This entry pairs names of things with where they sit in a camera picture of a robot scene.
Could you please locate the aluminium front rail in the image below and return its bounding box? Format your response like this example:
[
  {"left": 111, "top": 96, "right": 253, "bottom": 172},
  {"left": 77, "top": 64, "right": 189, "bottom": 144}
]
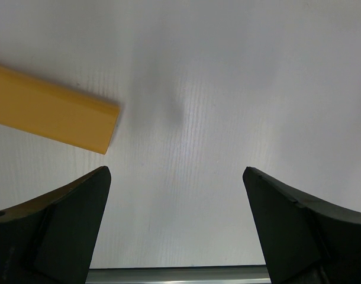
[{"left": 86, "top": 266, "right": 271, "bottom": 284}]

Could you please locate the yellow rectangular block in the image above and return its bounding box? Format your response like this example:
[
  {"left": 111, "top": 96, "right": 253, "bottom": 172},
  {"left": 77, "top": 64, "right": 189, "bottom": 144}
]
[{"left": 0, "top": 66, "right": 121, "bottom": 154}]

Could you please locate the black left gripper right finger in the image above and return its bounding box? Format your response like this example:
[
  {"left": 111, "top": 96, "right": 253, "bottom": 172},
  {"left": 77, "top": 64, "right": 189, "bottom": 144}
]
[{"left": 243, "top": 167, "right": 361, "bottom": 283}]

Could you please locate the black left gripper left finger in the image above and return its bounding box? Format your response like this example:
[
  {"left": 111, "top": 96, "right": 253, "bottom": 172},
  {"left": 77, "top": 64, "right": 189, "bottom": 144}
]
[{"left": 0, "top": 166, "right": 111, "bottom": 283}]

